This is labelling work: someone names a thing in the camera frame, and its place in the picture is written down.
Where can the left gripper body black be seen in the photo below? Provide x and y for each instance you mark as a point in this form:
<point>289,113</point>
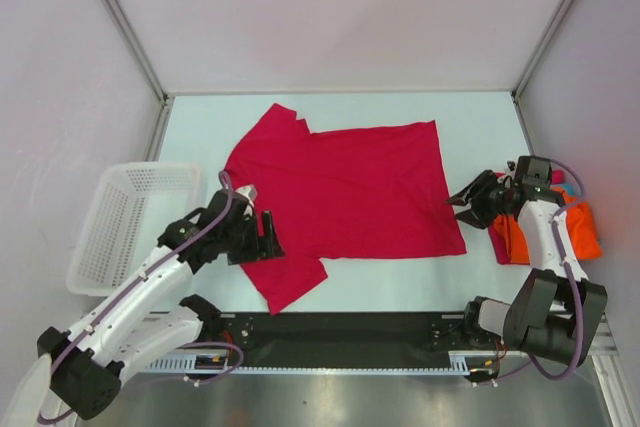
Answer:
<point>241,242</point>

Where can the crimson red t shirt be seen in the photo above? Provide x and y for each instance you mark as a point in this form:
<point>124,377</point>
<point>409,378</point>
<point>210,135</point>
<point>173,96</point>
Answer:
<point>366,193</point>

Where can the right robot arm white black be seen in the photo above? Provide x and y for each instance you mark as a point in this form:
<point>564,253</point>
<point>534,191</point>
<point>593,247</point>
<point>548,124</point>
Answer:
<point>556,313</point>

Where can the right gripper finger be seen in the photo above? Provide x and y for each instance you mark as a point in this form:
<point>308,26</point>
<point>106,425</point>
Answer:
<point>476,218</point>
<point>478,188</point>

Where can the white slotted cable duct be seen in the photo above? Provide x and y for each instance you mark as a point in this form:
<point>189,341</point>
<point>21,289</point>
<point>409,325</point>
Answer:
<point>184,364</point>

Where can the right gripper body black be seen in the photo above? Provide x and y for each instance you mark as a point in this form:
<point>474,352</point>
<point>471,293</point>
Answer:
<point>497,199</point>

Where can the aluminium extrusion rail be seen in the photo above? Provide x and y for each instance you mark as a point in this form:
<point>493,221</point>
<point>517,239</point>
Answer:
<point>602,344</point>

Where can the white perforated plastic basket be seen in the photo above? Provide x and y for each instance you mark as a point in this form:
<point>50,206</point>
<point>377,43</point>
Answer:
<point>132,206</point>

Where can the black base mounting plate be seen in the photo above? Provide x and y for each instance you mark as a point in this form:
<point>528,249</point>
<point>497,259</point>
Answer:
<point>376,340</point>

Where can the folded orange t shirt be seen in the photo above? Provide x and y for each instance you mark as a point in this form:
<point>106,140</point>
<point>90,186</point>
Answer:
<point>580,232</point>

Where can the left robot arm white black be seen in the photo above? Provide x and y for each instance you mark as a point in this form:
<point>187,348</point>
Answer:
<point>94,358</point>

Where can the folded teal t shirt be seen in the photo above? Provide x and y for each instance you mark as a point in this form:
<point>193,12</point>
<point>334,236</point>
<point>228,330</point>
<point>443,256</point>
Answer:
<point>566,190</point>

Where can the folded magenta t shirt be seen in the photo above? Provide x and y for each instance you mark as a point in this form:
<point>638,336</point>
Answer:
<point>526,224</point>

